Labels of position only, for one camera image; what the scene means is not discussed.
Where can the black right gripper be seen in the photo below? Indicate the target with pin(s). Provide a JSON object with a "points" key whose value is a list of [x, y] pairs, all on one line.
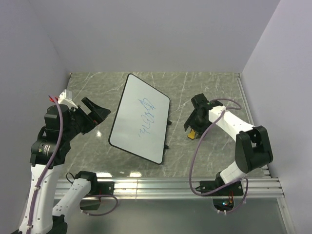
{"points": [[190, 122]]}

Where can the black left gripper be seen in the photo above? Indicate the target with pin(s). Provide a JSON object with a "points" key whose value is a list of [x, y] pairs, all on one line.
{"points": [[97, 114]]}

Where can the yellow bone-shaped eraser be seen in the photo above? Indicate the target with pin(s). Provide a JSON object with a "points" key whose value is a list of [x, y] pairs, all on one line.
{"points": [[192, 134]]}

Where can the white whiteboard black frame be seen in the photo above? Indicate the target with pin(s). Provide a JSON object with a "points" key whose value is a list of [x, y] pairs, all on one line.
{"points": [[141, 120]]}

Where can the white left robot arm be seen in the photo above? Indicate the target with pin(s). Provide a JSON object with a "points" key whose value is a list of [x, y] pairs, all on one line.
{"points": [[63, 122]]}

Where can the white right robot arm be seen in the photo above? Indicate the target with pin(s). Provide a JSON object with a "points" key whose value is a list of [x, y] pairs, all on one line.
{"points": [[221, 116]]}

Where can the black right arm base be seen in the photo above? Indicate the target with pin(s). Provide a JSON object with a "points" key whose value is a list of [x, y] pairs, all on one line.
{"points": [[223, 199]]}

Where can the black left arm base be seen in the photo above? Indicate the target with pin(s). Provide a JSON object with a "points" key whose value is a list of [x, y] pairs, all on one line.
{"points": [[102, 190]]}

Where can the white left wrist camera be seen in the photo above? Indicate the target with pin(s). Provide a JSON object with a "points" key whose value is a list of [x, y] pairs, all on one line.
{"points": [[65, 97]]}

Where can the aluminium side rail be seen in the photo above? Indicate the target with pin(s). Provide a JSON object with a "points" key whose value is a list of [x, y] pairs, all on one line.
{"points": [[253, 122]]}

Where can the aluminium mounting rail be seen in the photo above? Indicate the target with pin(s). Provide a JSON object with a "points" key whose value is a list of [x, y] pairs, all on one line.
{"points": [[178, 188]]}

